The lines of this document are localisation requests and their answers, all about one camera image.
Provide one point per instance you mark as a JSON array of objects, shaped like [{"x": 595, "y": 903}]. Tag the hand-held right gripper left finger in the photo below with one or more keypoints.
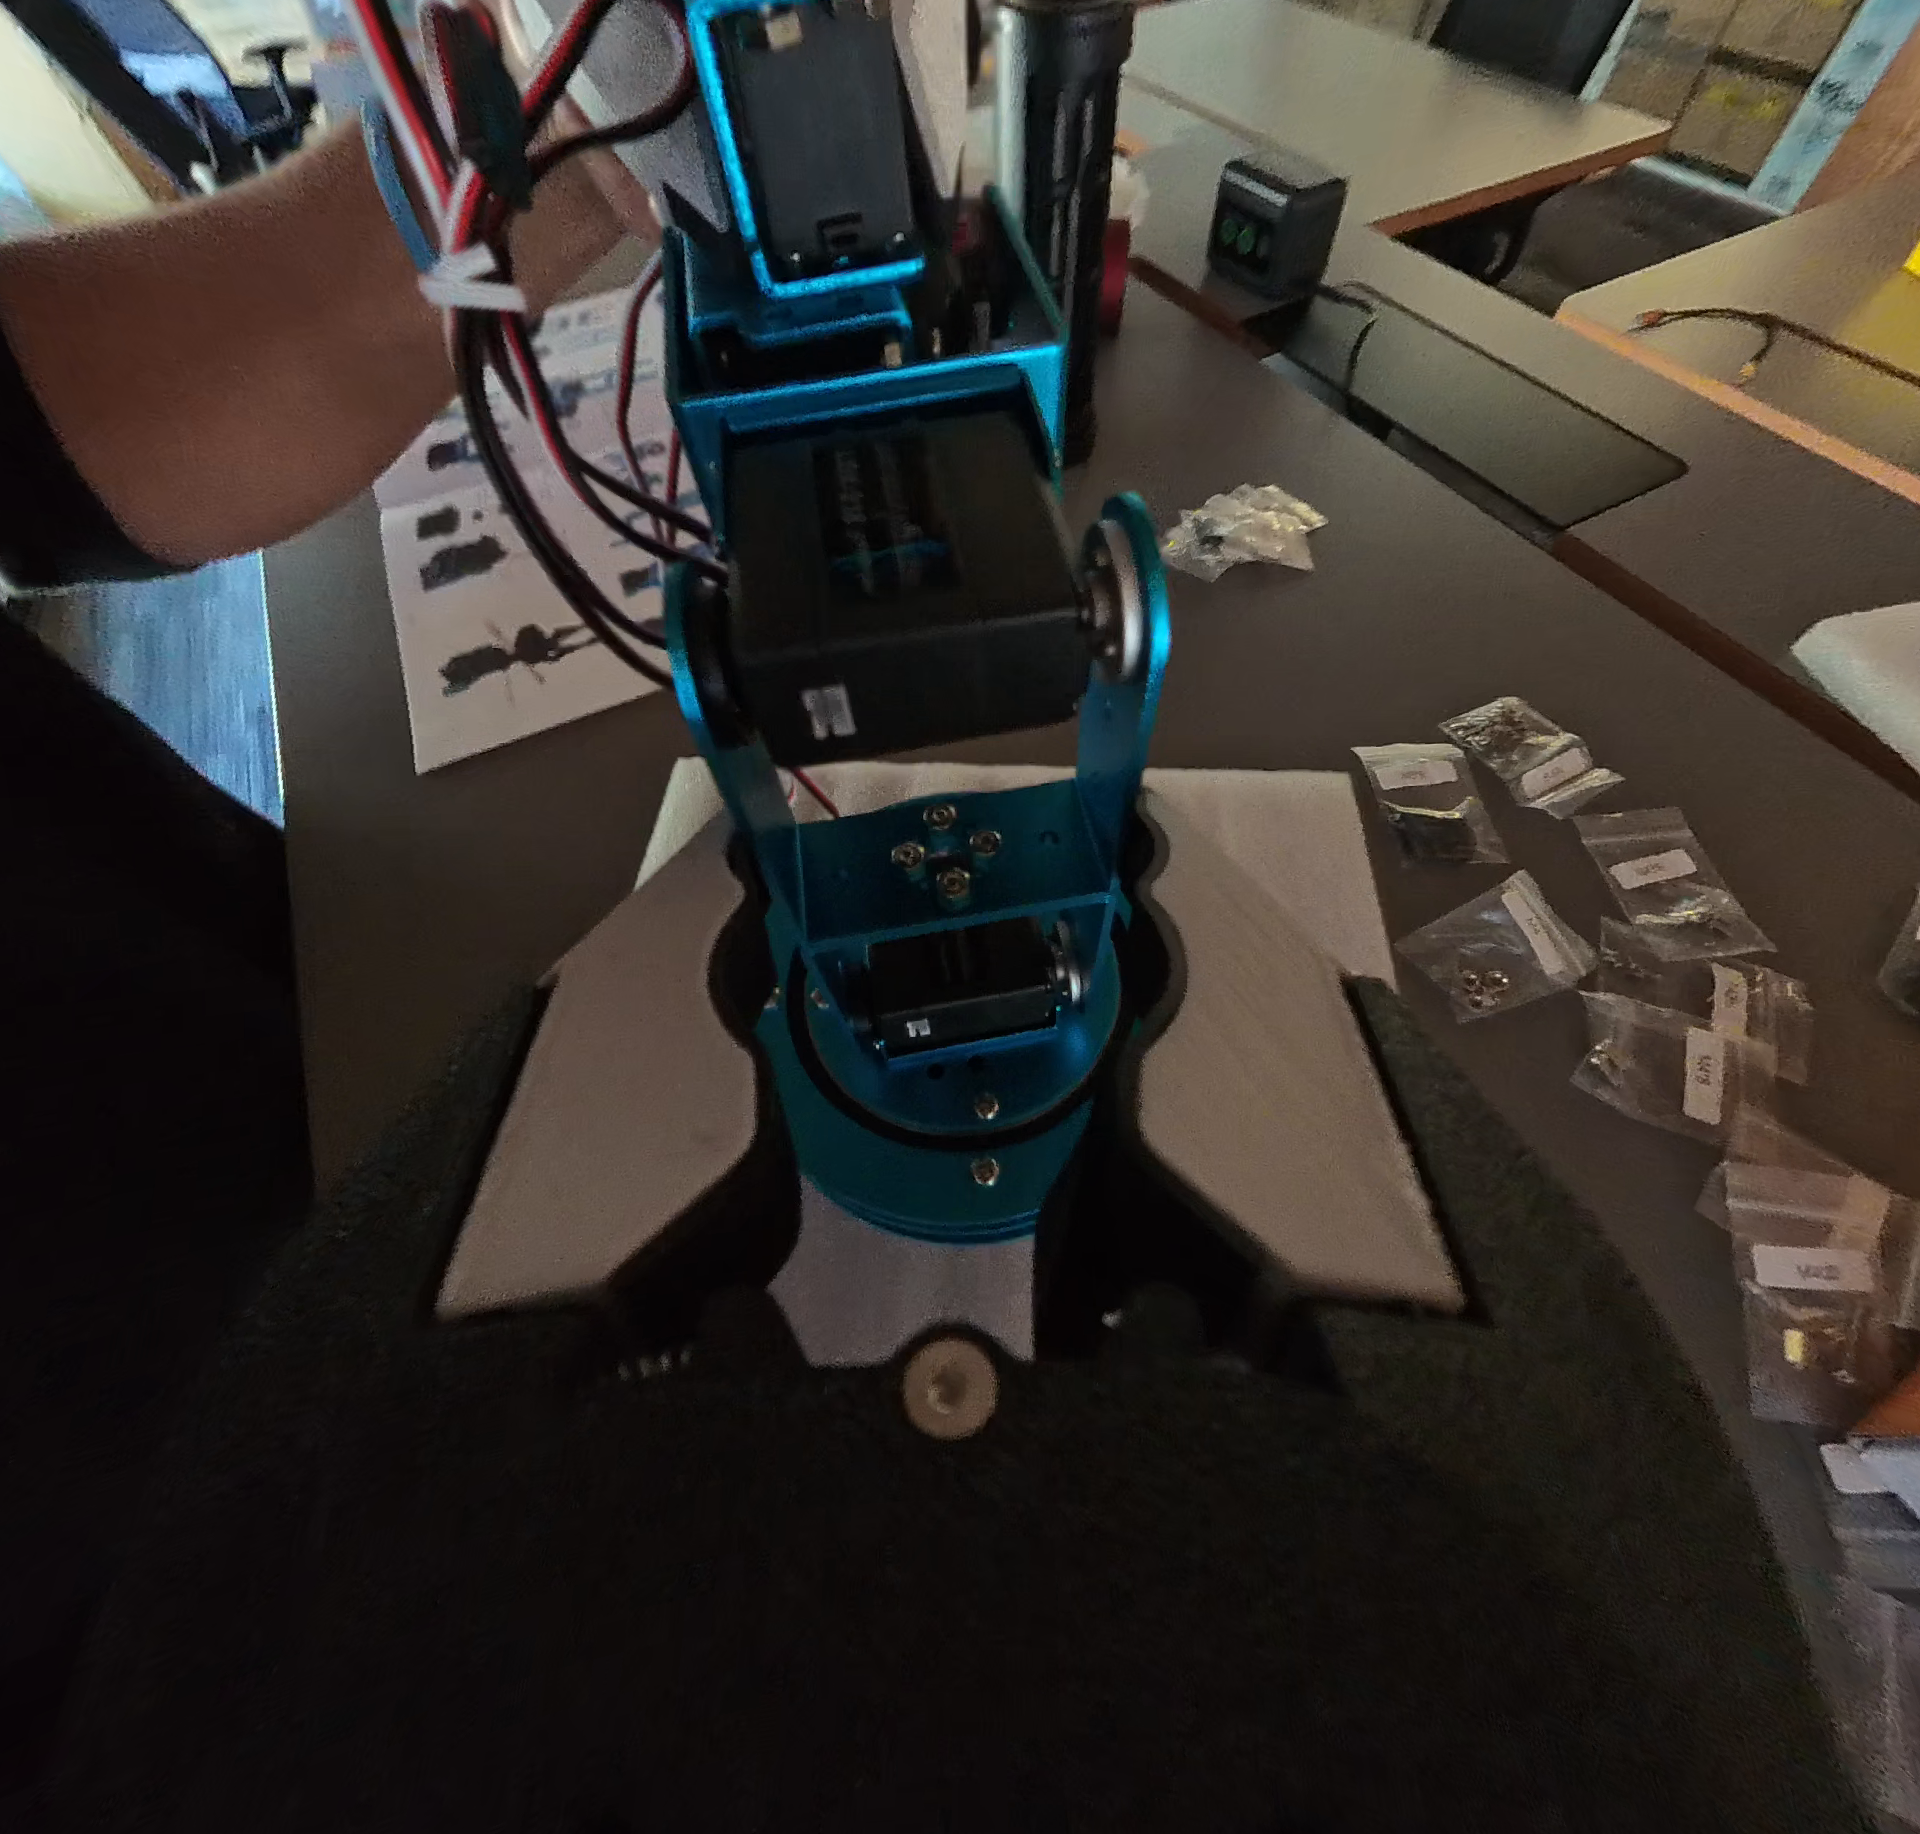
[{"x": 601, "y": 1115}]

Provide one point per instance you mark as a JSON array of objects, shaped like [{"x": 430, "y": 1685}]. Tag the white foam sheet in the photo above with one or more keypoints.
[{"x": 1275, "y": 830}]

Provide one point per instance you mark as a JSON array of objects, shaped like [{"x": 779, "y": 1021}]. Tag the pile of small screw bags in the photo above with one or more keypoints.
[{"x": 1665, "y": 875}]

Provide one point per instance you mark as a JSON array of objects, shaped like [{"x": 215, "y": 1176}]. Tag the red round container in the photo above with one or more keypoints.
[{"x": 1119, "y": 282}]

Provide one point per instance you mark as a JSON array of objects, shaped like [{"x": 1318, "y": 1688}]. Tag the blue toy robot arm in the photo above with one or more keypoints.
[{"x": 885, "y": 395}]

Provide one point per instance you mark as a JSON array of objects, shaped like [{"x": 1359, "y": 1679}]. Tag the white foam block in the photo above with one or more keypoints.
[{"x": 1867, "y": 686}]

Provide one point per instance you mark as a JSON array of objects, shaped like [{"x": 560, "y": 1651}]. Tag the small black device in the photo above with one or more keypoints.
[{"x": 1275, "y": 236}]

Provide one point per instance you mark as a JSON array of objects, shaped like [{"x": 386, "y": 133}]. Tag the brown table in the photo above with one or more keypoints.
[{"x": 1351, "y": 80}]

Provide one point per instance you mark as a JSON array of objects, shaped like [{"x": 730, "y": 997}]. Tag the clear bag of black parts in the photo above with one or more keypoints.
[{"x": 1245, "y": 530}]

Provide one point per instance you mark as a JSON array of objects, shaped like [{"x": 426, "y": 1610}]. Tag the printed instruction sheet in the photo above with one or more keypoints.
[{"x": 496, "y": 696}]

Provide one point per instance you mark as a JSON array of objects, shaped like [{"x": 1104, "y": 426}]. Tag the person's left forearm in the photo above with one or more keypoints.
[{"x": 195, "y": 366}]

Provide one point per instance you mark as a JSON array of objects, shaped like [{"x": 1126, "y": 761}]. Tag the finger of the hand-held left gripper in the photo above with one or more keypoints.
[{"x": 601, "y": 200}]

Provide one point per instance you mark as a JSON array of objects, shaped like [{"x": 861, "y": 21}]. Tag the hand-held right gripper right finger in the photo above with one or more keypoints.
[{"x": 1275, "y": 1115}]

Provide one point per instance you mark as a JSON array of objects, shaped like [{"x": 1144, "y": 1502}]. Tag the wood-edged desk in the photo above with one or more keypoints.
[{"x": 1831, "y": 290}]

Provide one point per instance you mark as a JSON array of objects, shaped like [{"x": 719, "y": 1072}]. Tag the stacked cardboard boxes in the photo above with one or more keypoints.
[{"x": 1741, "y": 65}]

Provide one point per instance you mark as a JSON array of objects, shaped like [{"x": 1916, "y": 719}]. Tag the black cylindrical tube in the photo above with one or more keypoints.
[{"x": 1071, "y": 215}]

